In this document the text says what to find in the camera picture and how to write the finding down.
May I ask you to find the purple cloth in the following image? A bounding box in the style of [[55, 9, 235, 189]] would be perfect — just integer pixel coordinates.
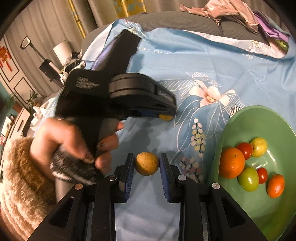
[[254, 10, 289, 47]]

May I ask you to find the small orange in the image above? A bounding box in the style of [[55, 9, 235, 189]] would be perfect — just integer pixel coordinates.
[[267, 174, 285, 198]]

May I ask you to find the person's left hand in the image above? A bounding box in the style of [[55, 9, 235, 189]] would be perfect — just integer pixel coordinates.
[[30, 117, 125, 174]]

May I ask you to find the red hanging ornament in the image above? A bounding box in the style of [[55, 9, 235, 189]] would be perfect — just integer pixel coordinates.
[[0, 46, 13, 71]]

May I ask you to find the white cabinet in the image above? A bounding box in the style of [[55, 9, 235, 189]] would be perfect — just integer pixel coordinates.
[[0, 107, 35, 144]]

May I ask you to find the black stick vacuum cleaner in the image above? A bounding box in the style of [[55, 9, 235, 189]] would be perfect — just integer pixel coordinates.
[[20, 37, 63, 81]]

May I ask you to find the red cherry tomato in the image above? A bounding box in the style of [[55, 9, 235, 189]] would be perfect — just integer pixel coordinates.
[[235, 142, 253, 161], [257, 167, 268, 184]]

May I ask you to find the blue floral bed sheet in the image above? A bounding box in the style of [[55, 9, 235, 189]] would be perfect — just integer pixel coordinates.
[[30, 19, 296, 241]]

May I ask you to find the black and white cloth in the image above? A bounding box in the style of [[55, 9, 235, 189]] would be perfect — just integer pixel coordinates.
[[63, 50, 86, 75]]

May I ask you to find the green jujube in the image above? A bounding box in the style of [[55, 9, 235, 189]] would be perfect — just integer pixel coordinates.
[[238, 166, 259, 192]]

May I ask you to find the yellow patterned cloth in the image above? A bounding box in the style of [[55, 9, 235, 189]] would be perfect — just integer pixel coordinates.
[[114, 0, 141, 18]]

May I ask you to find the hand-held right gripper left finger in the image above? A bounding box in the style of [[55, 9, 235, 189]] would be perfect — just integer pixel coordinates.
[[28, 153, 136, 241]]

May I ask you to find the person's left forearm furry sleeve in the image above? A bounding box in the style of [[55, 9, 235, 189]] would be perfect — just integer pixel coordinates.
[[0, 136, 58, 241]]

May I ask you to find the grey knit cloth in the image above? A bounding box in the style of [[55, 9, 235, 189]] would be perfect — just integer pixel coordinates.
[[50, 148, 103, 186]]

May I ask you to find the pink crumpled cloth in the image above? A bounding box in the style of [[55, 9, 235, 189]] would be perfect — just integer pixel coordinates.
[[180, 0, 259, 33]]

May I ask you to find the grey curtain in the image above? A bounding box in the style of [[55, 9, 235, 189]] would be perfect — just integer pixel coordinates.
[[5, 0, 116, 98]]

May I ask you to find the large orange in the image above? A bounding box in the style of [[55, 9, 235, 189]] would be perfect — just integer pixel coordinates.
[[218, 147, 245, 179]]

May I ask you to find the green bowl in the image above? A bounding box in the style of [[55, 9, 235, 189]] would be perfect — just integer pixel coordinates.
[[209, 105, 296, 240]]

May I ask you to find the yellow-green jujube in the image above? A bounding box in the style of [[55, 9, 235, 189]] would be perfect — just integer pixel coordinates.
[[250, 137, 268, 157]]

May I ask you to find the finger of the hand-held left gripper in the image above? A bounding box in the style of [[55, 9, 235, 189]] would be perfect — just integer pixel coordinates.
[[126, 104, 176, 119], [154, 81, 177, 109]]

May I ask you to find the potted plant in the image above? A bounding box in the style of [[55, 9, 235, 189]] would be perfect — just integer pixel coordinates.
[[5, 94, 20, 113], [25, 91, 40, 109]]

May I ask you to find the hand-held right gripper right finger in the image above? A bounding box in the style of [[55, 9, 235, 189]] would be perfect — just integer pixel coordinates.
[[159, 152, 269, 241]]

